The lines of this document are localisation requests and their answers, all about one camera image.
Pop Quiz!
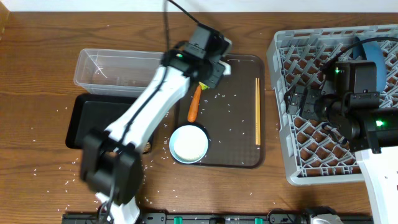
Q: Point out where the dark blue plate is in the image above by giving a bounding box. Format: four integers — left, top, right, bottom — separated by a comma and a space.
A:
353, 41, 387, 93

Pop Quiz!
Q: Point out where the brown food scrap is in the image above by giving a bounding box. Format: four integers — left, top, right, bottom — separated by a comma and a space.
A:
142, 142, 152, 154

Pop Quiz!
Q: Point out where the white napkin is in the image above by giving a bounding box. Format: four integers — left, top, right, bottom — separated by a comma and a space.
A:
219, 60, 231, 76

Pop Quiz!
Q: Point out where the foil snack wrapper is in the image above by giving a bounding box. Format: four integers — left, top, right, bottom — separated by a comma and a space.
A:
199, 82, 208, 90

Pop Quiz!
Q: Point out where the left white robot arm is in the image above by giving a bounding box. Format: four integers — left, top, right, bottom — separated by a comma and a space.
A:
80, 48, 231, 223

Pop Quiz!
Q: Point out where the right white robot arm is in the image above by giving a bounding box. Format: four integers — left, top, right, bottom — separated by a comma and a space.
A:
284, 85, 397, 223

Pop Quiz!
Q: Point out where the grey dishwasher rack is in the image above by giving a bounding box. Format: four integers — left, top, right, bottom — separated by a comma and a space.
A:
267, 24, 397, 185

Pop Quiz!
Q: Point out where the right wooden chopstick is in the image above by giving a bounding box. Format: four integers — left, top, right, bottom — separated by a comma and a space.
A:
258, 78, 261, 133

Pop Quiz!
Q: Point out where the wooden chopstick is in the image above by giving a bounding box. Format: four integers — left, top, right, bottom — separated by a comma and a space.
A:
258, 78, 261, 133
255, 78, 261, 145

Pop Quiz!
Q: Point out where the orange carrot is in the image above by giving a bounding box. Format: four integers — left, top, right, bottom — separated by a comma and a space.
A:
187, 85, 202, 123

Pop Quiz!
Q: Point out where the left wooden chopstick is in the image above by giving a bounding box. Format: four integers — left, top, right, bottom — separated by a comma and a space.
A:
255, 78, 261, 145

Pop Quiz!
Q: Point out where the brown serving tray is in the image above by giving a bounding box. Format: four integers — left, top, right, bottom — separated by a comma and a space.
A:
194, 54, 266, 169

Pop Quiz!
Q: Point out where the light blue rice bowl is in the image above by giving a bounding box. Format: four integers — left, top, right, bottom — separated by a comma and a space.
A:
169, 125, 209, 164

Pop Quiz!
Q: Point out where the clear plastic bin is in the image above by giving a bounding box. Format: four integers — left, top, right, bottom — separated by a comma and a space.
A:
74, 49, 163, 98

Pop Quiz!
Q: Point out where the black plastic tray bin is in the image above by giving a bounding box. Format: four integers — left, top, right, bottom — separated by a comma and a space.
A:
65, 93, 136, 149

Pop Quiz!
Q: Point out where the right black cable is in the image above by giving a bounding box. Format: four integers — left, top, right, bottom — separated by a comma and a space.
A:
322, 36, 398, 74

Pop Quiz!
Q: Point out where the black cable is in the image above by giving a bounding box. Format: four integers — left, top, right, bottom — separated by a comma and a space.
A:
322, 36, 398, 74
96, 0, 201, 224

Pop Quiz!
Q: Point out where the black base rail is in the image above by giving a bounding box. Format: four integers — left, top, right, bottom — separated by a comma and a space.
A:
61, 209, 374, 224

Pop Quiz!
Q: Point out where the left black cable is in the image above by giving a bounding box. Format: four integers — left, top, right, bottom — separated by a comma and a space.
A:
96, 0, 201, 224

